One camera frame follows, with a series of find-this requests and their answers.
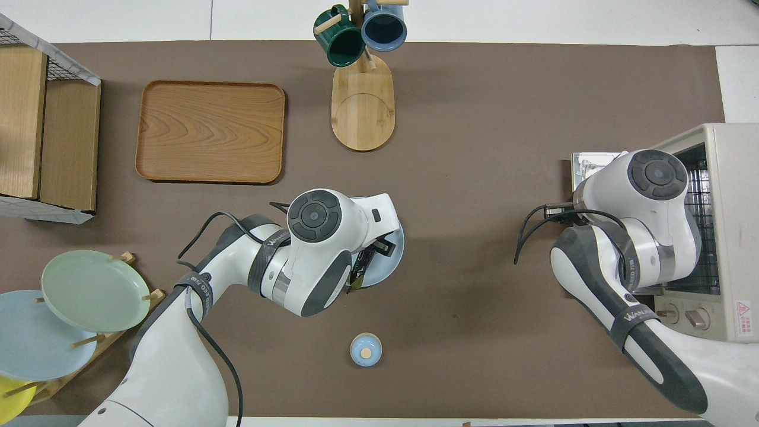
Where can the dark green mug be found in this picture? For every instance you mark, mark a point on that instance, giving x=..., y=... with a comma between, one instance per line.
x=339, y=41

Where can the wooden plate rack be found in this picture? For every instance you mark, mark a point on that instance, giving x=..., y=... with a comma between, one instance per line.
x=155, y=295

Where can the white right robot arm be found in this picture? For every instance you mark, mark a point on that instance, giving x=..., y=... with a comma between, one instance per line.
x=646, y=237

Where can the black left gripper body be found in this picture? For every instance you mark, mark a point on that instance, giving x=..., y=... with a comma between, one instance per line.
x=382, y=246

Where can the brown table mat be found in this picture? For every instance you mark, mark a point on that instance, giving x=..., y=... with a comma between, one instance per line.
x=474, y=148

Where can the wooden mug tree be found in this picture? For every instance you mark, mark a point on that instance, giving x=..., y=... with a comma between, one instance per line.
x=363, y=112

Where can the white toaster oven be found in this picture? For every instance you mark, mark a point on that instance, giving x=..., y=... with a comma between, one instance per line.
x=735, y=225

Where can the pale green plate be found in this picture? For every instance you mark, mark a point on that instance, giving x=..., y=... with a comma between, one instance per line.
x=95, y=290

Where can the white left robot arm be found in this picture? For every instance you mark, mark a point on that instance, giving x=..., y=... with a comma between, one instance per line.
x=308, y=249

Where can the blue mug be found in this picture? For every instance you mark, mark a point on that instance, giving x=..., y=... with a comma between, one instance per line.
x=384, y=29

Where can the light blue oven plate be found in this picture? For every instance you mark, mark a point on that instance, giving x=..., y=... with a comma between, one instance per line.
x=388, y=264

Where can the wooden serving tray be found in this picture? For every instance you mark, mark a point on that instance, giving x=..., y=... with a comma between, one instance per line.
x=210, y=131

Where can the light blue racked plate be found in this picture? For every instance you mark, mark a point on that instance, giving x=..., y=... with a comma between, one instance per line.
x=35, y=344

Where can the yellow plate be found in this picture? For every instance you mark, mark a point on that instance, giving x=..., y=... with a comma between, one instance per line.
x=12, y=400

